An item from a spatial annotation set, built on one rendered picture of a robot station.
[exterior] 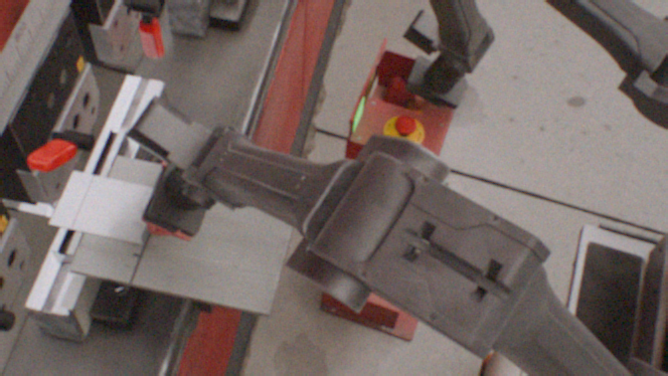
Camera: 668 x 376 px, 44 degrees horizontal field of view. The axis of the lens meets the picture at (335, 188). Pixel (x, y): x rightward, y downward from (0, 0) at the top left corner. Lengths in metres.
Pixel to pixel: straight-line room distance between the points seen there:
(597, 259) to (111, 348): 0.66
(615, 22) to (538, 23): 1.82
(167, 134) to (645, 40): 0.54
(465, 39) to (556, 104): 1.36
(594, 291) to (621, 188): 1.42
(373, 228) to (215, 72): 0.94
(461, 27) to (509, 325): 0.79
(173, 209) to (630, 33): 0.57
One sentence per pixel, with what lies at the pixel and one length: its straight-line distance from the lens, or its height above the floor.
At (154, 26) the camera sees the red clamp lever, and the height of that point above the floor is 1.21.
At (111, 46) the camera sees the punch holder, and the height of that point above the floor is 1.22.
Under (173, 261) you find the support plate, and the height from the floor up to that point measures 1.00.
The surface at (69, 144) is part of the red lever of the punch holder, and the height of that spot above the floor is 1.29.
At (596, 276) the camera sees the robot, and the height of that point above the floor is 1.04.
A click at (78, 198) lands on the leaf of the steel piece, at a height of 1.00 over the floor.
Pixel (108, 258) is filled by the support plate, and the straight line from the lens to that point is 1.10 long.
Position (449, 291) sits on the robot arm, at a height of 1.54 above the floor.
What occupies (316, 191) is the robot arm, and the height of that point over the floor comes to 1.49.
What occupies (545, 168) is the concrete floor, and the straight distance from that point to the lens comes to 2.46.
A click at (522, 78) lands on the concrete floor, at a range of 2.64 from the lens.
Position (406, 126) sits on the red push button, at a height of 0.81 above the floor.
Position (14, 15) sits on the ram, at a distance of 0.79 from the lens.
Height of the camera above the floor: 1.97
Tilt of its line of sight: 59 degrees down
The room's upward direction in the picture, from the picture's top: 7 degrees clockwise
